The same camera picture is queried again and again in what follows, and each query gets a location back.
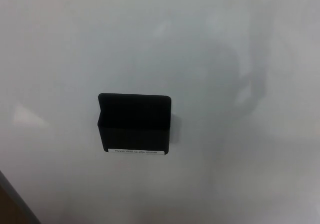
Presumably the black magnetic marker holder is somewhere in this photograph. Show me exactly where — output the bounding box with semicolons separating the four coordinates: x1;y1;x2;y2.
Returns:
97;92;173;156

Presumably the white whiteboard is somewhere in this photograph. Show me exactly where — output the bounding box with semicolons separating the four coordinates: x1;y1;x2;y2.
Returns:
0;0;320;224

